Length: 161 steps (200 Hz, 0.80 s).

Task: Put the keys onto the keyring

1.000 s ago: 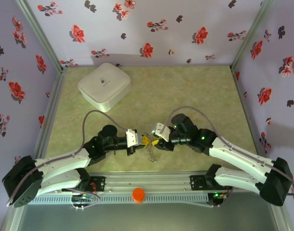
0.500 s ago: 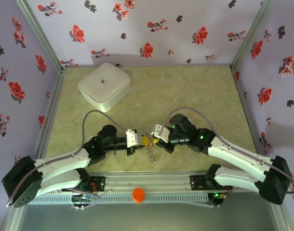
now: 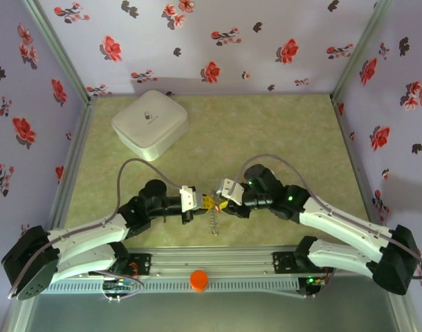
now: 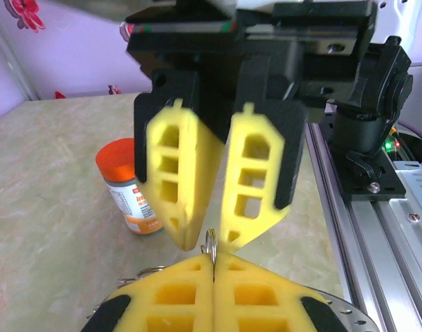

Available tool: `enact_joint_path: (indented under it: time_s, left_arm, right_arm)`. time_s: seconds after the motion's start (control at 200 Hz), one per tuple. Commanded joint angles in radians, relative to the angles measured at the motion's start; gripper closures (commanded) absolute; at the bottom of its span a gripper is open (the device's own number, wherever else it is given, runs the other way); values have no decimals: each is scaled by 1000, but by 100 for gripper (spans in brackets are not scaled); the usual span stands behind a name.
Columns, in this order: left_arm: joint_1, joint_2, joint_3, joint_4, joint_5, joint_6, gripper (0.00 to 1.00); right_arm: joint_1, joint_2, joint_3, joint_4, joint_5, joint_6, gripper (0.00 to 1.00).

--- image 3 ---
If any orange round cap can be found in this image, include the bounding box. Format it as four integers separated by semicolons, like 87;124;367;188
190;270;209;293

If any white zippered case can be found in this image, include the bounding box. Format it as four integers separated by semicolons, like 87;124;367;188
111;89;190;163

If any left circuit board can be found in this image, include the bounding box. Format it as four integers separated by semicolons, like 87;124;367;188
102;278;136;302

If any circuit board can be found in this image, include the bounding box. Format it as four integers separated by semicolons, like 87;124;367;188
299;275;329;299
102;278;136;302

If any right circuit board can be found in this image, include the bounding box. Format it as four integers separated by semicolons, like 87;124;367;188
299;275;329;299

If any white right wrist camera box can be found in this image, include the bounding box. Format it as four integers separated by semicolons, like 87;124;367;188
216;177;246;205

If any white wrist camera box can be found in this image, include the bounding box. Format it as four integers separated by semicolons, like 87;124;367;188
178;185;207;212
216;177;246;205

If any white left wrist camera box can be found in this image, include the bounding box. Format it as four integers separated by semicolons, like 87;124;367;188
178;185;207;212

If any grey left arm cable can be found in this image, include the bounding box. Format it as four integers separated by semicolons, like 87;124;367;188
6;158;184;300

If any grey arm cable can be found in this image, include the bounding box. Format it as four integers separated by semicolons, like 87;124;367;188
6;158;184;300
231;154;422;279

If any grey right arm cable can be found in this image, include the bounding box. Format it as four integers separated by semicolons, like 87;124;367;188
231;154;422;279

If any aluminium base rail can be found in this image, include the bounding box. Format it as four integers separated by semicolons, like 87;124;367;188
127;246;302;278

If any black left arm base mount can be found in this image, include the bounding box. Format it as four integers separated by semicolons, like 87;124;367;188
127;252;152;277

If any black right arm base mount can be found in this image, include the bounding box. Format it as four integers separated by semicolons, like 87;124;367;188
272;251;299;275

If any white slotted cable duct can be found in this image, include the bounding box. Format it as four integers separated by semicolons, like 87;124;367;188
48;278;300;294

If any grey base cable loop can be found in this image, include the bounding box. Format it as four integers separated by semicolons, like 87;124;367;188
300;268;338;299
100;271;147;300

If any aluminium frame rail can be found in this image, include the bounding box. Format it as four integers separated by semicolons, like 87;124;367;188
330;98;380;222
46;98;98;233

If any aluminium frame post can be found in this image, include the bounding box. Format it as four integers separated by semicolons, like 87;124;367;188
331;0;396;102
22;0;98;104

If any aluminium frame bar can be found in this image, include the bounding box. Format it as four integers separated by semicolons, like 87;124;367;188
383;286;420;332
0;299;36;332

